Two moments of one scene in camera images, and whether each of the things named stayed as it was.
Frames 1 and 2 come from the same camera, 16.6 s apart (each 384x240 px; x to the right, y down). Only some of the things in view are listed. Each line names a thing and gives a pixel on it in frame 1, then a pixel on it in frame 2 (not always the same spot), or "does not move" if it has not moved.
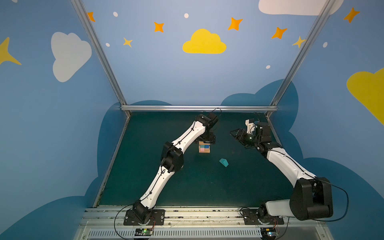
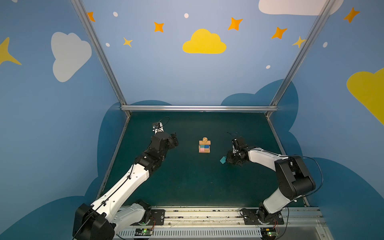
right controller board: x=268 y=233 does not move
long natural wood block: x=201 y=143 does not move
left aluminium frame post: x=103 y=54 does not move
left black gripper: x=208 y=139 → x=172 y=139
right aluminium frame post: x=327 y=6 does not move
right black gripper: x=245 y=138 → x=233 y=156
